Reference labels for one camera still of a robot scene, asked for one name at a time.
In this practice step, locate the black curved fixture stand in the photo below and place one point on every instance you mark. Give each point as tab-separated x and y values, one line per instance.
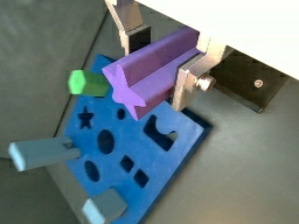
248	80

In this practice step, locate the short light-blue square peg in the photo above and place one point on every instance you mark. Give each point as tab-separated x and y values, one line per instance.
103	208

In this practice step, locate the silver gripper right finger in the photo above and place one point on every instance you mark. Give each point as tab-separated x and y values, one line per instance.
194	72

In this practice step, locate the tall light-blue double peg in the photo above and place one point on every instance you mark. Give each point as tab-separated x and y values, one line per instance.
37	153

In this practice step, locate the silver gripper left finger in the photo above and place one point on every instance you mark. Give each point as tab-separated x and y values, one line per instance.
134	31

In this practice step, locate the purple star-profile bar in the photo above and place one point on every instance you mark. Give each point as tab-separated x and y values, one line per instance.
143	76

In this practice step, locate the green hexagonal peg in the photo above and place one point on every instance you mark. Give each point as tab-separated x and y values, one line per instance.
87	83

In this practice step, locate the blue shape-sorter base block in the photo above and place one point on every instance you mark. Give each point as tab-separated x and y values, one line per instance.
135	156

